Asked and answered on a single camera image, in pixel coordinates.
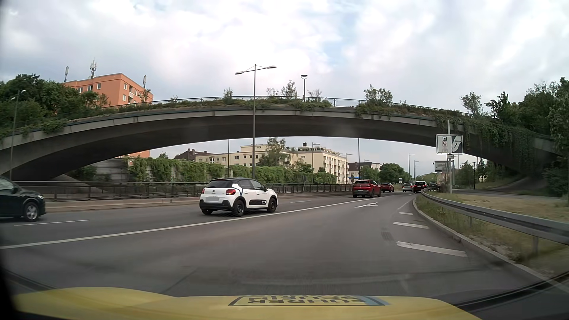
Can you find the tree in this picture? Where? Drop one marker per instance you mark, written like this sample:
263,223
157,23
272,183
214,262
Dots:
274,153

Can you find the beige apartment building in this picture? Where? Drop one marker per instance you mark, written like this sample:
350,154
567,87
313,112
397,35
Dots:
311,160

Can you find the white car with black roof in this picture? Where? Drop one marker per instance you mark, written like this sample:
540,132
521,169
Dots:
238,196

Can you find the grey asphalt road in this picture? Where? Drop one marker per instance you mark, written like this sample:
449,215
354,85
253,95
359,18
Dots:
284,249

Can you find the concrete arch bridge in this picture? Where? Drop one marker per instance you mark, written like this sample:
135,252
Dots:
200,124

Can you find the group of trees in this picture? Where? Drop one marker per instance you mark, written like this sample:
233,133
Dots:
31,104
540,111
386,172

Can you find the dark red car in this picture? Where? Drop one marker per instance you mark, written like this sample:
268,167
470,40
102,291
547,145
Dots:
386,187
419,186

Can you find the silver car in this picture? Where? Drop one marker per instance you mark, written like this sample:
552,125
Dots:
407,187

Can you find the metal railing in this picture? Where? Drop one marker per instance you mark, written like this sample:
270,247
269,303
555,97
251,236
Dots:
133,189

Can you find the concrete median strip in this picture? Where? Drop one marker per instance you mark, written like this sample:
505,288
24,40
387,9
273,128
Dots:
133,202

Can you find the road markings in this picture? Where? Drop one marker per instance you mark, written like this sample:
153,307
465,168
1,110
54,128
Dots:
429,248

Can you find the car's own bonnet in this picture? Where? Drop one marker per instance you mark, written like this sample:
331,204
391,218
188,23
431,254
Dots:
178,304

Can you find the orange apartment building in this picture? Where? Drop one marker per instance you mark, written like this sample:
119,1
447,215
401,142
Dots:
113,89

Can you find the side road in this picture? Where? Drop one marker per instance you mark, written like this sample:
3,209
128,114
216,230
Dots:
506,194

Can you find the grass verge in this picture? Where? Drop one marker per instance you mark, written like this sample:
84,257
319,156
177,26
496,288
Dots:
511,240

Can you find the ivy-covered wall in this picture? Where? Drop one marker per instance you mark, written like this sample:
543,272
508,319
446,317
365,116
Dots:
186,171

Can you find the road sign on post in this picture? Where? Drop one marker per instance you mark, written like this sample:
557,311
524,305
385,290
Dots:
449,144

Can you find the metal guard rail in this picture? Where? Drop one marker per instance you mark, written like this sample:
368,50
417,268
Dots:
502,218

